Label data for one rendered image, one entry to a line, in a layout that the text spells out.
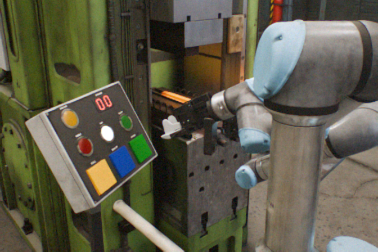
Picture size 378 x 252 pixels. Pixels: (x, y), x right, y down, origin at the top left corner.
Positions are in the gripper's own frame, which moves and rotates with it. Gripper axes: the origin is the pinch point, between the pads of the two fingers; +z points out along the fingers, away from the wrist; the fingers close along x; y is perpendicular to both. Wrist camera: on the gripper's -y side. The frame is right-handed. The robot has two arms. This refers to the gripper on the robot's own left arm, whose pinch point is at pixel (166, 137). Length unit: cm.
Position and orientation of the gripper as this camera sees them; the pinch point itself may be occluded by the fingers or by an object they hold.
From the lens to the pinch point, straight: 118.0
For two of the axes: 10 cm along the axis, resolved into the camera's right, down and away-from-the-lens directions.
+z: -7.9, 3.5, 5.1
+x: -4.2, 3.0, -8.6
